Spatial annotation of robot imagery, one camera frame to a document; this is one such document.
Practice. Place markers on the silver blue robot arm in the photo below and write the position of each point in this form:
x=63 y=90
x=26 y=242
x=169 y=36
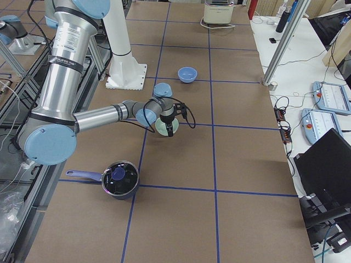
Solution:
x=49 y=135

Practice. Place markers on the black water bottle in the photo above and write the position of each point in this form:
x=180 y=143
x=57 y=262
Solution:
x=283 y=20

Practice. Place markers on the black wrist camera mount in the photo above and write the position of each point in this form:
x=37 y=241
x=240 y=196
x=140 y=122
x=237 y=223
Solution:
x=181 y=109

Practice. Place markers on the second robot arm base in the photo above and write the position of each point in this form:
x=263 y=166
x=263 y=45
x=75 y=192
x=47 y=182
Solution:
x=14 y=34

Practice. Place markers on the blue bowl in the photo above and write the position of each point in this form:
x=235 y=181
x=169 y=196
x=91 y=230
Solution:
x=187 y=74

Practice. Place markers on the cream toaster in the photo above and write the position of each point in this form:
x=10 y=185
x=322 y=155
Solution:
x=218 y=12

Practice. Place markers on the aluminium frame post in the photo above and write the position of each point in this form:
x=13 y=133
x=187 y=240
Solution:
x=297 y=11

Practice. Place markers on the orange black power strip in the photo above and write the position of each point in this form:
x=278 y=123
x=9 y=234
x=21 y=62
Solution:
x=283 y=125

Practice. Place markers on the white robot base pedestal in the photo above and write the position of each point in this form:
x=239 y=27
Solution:
x=124 y=71

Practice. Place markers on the red fire extinguisher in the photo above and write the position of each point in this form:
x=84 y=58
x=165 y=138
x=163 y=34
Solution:
x=252 y=8

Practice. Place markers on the dark blue saucepan with lid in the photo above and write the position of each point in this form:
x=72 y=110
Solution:
x=120 y=179

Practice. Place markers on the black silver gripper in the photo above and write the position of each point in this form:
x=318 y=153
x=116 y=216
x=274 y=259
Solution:
x=166 y=119

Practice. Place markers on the green bowl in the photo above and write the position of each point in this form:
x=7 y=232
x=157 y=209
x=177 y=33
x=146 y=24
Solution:
x=161 y=126

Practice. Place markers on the upper teach pendant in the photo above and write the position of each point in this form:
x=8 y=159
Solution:
x=331 y=97

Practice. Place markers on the black laptop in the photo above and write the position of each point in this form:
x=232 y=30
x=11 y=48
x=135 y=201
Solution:
x=325 y=167

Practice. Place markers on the lower teach pendant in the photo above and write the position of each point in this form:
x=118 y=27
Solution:
x=316 y=123

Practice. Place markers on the teach pendant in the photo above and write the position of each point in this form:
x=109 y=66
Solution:
x=316 y=123
x=331 y=97

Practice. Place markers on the black monitor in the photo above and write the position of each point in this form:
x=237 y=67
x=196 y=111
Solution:
x=328 y=26

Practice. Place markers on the clear plastic bag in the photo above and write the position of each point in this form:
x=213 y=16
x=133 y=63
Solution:
x=12 y=210

